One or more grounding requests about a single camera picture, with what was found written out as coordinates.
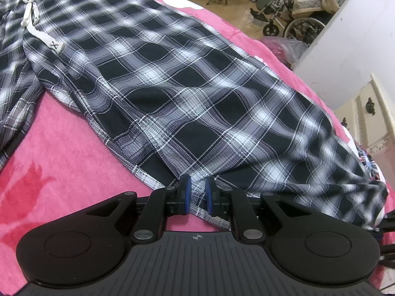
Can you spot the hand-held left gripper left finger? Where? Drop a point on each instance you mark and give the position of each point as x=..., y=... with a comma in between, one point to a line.
x=186, y=195

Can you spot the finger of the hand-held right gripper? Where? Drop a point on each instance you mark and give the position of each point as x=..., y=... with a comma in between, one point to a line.
x=387, y=224

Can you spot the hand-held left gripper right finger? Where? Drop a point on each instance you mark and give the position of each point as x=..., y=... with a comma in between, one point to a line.
x=209, y=198

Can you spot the black white plaid pants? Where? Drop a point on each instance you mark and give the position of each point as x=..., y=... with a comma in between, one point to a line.
x=185, y=92

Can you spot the cream nightstand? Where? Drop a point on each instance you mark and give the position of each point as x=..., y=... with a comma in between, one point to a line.
x=379, y=123

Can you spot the pink plastic bag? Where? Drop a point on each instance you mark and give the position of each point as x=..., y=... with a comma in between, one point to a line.
x=284, y=47

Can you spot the wheelchair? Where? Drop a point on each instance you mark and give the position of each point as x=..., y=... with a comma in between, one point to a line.
x=270, y=30

